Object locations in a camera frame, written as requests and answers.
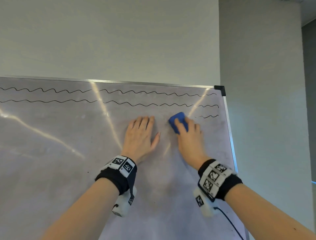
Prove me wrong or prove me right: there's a blue whiteboard eraser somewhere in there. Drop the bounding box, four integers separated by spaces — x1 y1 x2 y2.
168 111 189 135

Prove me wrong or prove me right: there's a white wrist camera unit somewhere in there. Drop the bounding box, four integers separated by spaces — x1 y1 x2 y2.
111 187 138 218
192 188 217 218

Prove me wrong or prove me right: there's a person's left forearm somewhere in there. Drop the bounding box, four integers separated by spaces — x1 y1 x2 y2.
40 178 120 240

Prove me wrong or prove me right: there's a person's right forearm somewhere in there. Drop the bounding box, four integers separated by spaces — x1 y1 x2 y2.
224 183 316 240

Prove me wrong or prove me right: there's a person's left hand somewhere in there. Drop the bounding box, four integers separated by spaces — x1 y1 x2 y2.
120 115 161 165

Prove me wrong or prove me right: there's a person's right hand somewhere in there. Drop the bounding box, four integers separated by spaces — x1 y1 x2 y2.
174 116 212 171

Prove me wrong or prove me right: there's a white whiteboard with wavy lines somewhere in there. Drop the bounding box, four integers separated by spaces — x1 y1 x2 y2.
0 75 249 240

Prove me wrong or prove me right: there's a black wristband with marker tags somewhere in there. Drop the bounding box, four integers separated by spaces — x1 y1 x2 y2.
94 155 138 196
197 159 244 201

